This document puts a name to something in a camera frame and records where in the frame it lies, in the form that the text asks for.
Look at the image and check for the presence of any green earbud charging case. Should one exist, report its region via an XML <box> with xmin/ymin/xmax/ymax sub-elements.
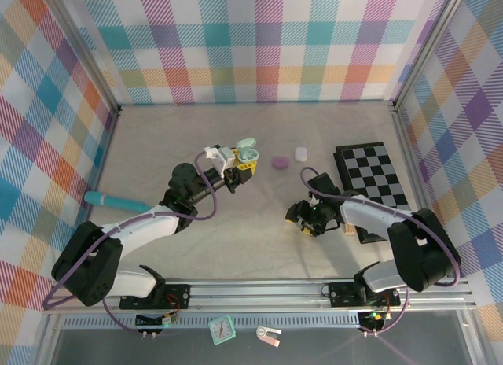
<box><xmin>236</xmin><ymin>138</ymin><xmax>261</xmax><ymax>164</ymax></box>

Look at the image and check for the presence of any black grey chessboard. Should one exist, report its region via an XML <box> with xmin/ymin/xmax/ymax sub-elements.
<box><xmin>333</xmin><ymin>142</ymin><xmax>409</xmax><ymax>246</ymax></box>

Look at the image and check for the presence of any teal pen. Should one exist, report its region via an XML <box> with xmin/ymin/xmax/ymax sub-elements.
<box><xmin>83</xmin><ymin>190</ymin><xmax>149</xmax><ymax>212</ymax></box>

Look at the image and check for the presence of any small controller board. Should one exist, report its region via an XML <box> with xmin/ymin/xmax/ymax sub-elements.
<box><xmin>135</xmin><ymin>312</ymin><xmax>178</xmax><ymax>329</ymax></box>
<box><xmin>358</xmin><ymin>310</ymin><xmax>394</xmax><ymax>331</ymax></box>

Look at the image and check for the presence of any white pink small tool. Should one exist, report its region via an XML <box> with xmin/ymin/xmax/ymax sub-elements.
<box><xmin>255</xmin><ymin>326</ymin><xmax>283</xmax><ymax>348</ymax></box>

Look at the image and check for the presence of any teal alarm clock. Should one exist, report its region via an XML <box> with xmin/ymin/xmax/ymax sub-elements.
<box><xmin>207</xmin><ymin>314</ymin><xmax>238</xmax><ymax>345</ymax></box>

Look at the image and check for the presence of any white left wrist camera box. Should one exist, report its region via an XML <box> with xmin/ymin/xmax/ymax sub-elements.
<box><xmin>203</xmin><ymin>144</ymin><xmax>239</xmax><ymax>176</ymax></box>

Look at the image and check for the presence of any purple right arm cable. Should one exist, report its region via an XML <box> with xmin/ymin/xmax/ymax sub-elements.
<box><xmin>299</xmin><ymin>167</ymin><xmax>461</xmax><ymax>337</ymax></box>

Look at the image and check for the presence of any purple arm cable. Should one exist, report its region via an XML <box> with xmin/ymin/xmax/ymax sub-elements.
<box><xmin>42</xmin><ymin>152</ymin><xmax>219</xmax><ymax>335</ymax></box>
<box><xmin>299</xmin><ymin>167</ymin><xmax>461</xmax><ymax>337</ymax></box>

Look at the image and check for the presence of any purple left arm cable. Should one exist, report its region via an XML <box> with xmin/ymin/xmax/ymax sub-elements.
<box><xmin>42</xmin><ymin>152</ymin><xmax>219</xmax><ymax>335</ymax></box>

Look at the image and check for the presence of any aluminium rear rail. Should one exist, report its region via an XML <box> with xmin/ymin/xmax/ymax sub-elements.
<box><xmin>117</xmin><ymin>99</ymin><xmax>396</xmax><ymax>107</ymax></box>

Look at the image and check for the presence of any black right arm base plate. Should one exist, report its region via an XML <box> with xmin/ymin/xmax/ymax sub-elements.
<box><xmin>328</xmin><ymin>281</ymin><xmax>402</xmax><ymax>308</ymax></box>

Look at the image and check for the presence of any aluminium mounting rail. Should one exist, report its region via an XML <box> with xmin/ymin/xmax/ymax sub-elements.
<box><xmin>42</xmin><ymin>278</ymin><xmax>479</xmax><ymax>315</ymax></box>

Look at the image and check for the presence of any aluminium side rail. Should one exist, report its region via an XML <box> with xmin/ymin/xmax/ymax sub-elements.
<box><xmin>391</xmin><ymin>105</ymin><xmax>451</xmax><ymax>282</ymax></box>
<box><xmin>68</xmin><ymin>107</ymin><xmax>121</xmax><ymax>283</ymax></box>

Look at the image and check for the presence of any slotted grey cable duct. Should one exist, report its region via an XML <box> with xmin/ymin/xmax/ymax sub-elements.
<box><xmin>62</xmin><ymin>316</ymin><xmax>362</xmax><ymax>328</ymax></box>

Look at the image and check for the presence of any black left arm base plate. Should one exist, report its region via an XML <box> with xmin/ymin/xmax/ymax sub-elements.
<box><xmin>117</xmin><ymin>284</ymin><xmax>191</xmax><ymax>310</ymax></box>

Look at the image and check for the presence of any aluminium frame post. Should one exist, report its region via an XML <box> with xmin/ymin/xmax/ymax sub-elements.
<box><xmin>41</xmin><ymin>0</ymin><xmax>121</xmax><ymax>116</ymax></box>
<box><xmin>391</xmin><ymin>0</ymin><xmax>472</xmax><ymax>111</ymax></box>

